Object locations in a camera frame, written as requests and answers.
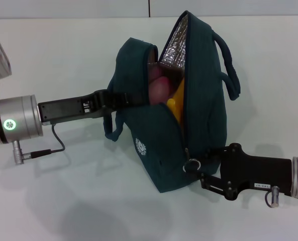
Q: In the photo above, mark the pink toy peach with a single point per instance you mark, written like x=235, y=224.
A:
x=160, y=90

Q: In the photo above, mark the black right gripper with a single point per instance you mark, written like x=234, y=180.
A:
x=254, y=173

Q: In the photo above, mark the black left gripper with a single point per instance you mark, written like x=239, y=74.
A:
x=63, y=110

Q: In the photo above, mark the yellow banana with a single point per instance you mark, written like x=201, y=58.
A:
x=176, y=105

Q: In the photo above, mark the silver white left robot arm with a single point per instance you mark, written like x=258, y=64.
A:
x=13, y=123

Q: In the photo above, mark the dark teal insulated lunch bag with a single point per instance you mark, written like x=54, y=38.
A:
x=204, y=88

